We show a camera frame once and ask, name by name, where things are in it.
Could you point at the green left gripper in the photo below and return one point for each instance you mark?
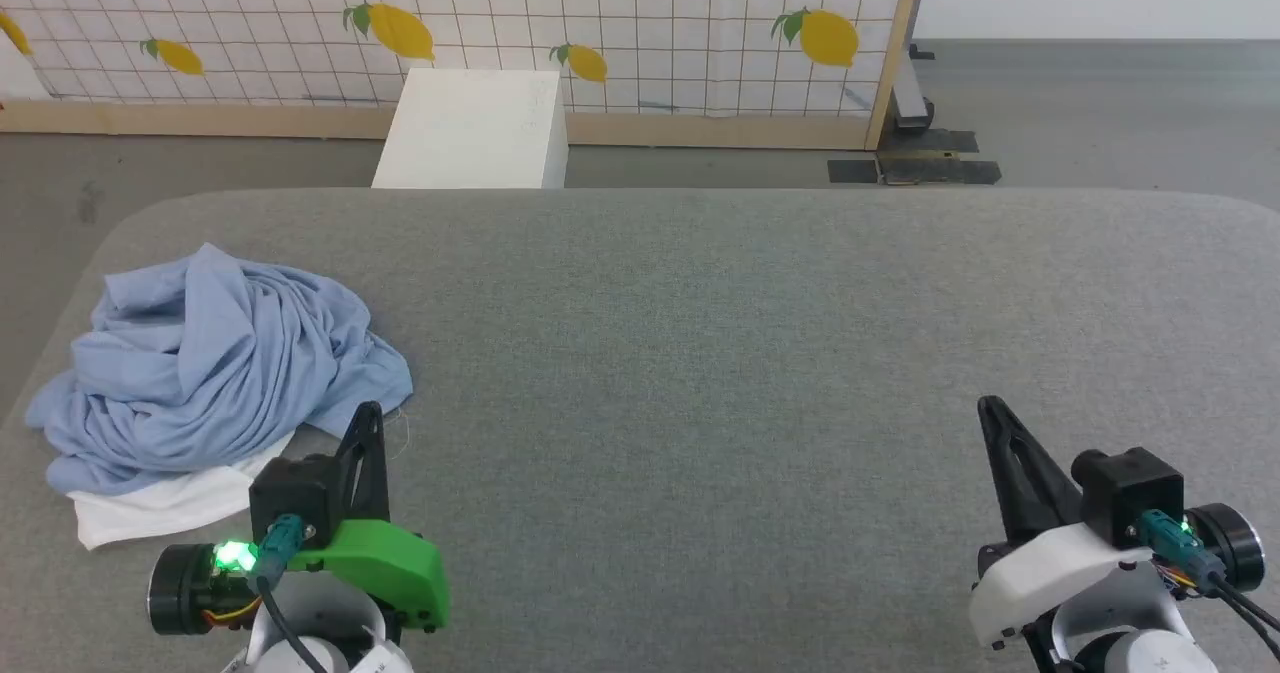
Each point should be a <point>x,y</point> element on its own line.
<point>390,563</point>

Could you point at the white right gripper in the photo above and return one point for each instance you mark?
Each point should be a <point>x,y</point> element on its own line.
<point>1050,573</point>

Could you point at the light blue white-collared polo shirt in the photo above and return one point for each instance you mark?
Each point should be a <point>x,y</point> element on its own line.
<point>220,363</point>

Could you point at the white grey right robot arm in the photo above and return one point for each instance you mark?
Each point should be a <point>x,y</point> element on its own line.
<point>1225,543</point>

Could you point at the long black floor tape patch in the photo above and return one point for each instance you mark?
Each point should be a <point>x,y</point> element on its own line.
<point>960,171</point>

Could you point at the black floor tape strip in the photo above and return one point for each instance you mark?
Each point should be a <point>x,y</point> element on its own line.
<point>945,140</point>

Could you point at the white rectangular box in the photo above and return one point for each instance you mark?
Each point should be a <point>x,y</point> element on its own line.
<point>470,128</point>

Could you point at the small black floor tape patch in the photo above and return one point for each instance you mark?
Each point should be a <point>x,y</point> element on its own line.
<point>853,170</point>

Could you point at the grey metal stand leg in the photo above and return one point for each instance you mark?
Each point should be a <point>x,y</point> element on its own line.
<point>910,98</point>

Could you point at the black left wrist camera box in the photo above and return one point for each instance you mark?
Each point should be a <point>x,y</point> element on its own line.
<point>295,498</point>

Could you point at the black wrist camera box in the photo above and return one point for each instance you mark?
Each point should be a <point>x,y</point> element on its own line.
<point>1130,493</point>
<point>295,498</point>

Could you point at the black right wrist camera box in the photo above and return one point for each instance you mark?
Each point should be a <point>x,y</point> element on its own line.
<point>1130,493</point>

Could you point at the lemon print partition wooden frame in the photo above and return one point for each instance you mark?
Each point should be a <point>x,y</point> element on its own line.
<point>600,13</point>

